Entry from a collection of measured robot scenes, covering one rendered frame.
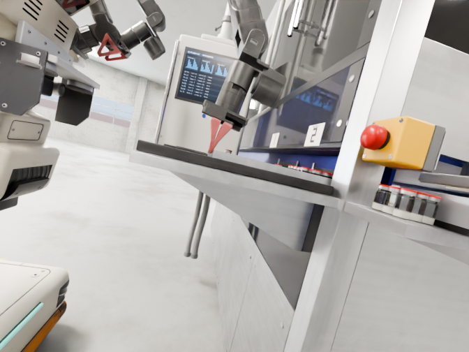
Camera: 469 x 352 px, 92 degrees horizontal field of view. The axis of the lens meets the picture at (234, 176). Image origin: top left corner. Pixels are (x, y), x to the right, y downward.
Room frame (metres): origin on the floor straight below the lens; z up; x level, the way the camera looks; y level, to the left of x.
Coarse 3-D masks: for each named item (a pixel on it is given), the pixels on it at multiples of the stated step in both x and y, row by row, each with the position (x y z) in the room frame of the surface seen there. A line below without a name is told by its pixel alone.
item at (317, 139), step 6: (312, 126) 0.65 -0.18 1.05; (318, 126) 0.61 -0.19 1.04; (324, 126) 0.58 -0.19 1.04; (312, 132) 0.64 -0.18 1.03; (318, 132) 0.60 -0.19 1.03; (306, 138) 0.66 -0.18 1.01; (312, 138) 0.63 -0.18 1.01; (318, 138) 0.59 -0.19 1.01; (306, 144) 0.65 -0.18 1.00; (312, 144) 0.62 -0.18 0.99; (318, 144) 0.58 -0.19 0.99
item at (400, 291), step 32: (224, 224) 1.64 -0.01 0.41; (224, 256) 1.37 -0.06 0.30; (256, 256) 0.82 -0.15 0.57; (384, 256) 0.45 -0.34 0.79; (416, 256) 0.46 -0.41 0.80; (448, 256) 0.48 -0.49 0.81; (224, 288) 1.17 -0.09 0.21; (256, 288) 0.74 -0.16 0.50; (352, 288) 0.44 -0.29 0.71; (384, 288) 0.46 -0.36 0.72; (416, 288) 0.47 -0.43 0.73; (448, 288) 0.48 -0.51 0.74; (224, 320) 1.02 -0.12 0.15; (256, 320) 0.68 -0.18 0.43; (288, 320) 0.50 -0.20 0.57; (352, 320) 0.45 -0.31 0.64; (384, 320) 0.46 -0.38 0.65; (416, 320) 0.47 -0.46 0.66; (448, 320) 0.49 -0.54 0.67
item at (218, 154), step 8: (216, 152) 0.45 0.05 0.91; (224, 152) 0.45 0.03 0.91; (232, 160) 0.46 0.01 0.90; (240, 160) 0.46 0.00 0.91; (248, 160) 0.46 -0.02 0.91; (264, 168) 0.47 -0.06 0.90; (272, 168) 0.47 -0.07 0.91; (280, 168) 0.48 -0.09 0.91; (288, 168) 0.48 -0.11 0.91; (296, 176) 0.48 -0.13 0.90; (304, 176) 0.49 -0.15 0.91; (312, 176) 0.49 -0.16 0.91; (320, 176) 0.49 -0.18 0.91; (328, 184) 0.50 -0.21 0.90
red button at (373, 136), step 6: (372, 126) 0.37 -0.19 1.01; (378, 126) 0.36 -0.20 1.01; (366, 132) 0.37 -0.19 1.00; (372, 132) 0.36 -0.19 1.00; (378, 132) 0.35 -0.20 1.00; (384, 132) 0.36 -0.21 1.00; (360, 138) 0.38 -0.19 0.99; (366, 138) 0.37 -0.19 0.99; (372, 138) 0.36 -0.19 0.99; (378, 138) 0.35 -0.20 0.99; (384, 138) 0.36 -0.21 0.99; (366, 144) 0.37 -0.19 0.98; (372, 144) 0.36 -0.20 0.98; (378, 144) 0.36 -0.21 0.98
